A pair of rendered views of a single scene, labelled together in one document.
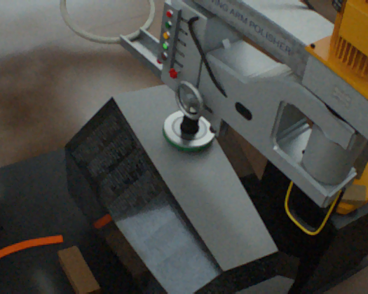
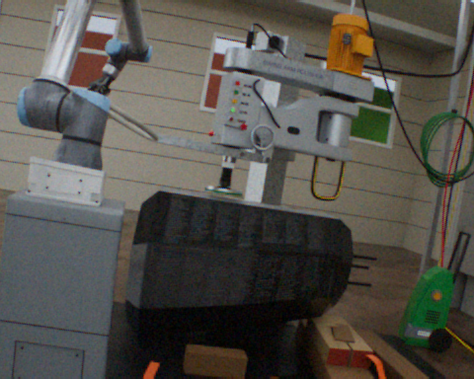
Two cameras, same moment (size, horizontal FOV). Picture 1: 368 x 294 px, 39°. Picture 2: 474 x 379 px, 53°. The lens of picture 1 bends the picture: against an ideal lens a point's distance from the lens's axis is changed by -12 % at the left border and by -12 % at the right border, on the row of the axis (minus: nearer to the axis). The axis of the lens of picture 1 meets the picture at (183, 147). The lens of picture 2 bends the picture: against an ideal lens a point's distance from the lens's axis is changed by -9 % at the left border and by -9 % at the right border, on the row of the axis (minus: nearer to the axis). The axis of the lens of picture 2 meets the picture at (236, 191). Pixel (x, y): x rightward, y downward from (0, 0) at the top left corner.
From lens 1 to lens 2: 3.04 m
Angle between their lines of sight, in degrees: 69
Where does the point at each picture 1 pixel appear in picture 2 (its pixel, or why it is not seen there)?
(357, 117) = (363, 93)
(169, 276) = (321, 245)
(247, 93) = (295, 116)
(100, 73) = not seen: outside the picture
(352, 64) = (355, 68)
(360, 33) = (365, 46)
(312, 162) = (340, 136)
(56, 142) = not seen: hidden behind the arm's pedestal
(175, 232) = (296, 223)
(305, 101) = (332, 102)
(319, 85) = (342, 86)
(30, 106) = not seen: outside the picture
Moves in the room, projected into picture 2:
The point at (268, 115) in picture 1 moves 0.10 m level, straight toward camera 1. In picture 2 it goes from (310, 122) to (325, 124)
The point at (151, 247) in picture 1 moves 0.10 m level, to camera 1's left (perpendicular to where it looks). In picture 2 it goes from (293, 241) to (286, 242)
